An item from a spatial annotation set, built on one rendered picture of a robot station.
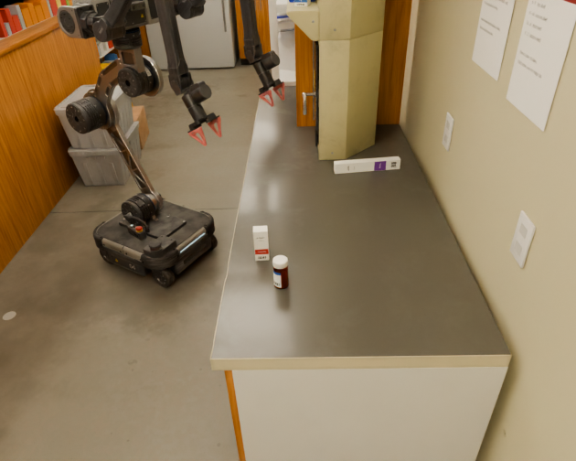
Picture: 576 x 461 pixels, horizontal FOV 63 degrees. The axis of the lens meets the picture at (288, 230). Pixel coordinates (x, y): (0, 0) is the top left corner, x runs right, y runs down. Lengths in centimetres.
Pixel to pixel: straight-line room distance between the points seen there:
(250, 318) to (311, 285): 20
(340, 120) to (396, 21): 53
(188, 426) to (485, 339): 138
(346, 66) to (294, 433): 126
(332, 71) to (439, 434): 126
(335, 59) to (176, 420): 162
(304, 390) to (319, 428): 17
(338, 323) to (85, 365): 163
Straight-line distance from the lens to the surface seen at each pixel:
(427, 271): 140
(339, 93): 187
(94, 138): 392
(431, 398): 129
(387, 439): 142
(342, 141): 194
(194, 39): 694
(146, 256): 271
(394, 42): 223
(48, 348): 275
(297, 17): 180
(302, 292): 129
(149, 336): 259
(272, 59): 225
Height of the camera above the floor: 180
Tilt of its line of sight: 34 degrees down
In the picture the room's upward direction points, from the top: 2 degrees counter-clockwise
